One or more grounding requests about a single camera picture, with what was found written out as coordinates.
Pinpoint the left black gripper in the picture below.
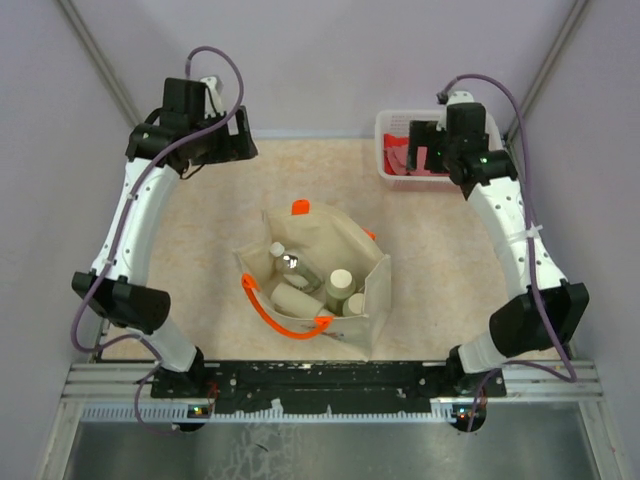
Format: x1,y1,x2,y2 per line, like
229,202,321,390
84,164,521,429
191,105,258,166

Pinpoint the green bottle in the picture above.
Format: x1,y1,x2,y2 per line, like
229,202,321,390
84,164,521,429
342,293,365,317
270,283,324,319
325,269,356,316

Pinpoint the clear round bottle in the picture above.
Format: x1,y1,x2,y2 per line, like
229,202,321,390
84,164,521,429
269,242,323,294

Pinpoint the beige canvas tote bag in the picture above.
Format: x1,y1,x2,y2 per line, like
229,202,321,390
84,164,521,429
235,199,392,359

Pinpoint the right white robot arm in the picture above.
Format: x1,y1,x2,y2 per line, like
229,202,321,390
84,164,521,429
406,102,589,396

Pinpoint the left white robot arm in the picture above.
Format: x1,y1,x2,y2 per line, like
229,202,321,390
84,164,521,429
72,76,258,397

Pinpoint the red cloth in basket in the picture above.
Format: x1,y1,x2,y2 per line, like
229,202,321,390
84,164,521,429
383,133,448,177

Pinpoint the white plastic basket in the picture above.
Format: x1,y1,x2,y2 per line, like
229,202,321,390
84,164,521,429
374,109,509,192

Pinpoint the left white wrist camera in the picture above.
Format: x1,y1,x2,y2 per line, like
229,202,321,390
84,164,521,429
200,75,226,118

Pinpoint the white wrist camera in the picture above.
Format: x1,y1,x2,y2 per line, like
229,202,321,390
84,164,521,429
200,75,226,118
445,90,475,107

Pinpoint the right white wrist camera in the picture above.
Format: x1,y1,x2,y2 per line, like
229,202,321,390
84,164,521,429
445,90,475,107

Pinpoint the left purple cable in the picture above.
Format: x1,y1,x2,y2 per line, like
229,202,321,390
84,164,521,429
69,46,246,436

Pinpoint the purple cable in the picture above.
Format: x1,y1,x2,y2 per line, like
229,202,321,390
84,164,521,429
437,73,579,434
69,46,246,436

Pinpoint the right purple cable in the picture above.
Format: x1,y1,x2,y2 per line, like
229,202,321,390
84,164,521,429
437,73,579,434

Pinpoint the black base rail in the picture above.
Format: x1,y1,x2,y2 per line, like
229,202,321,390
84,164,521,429
151,360,484,415

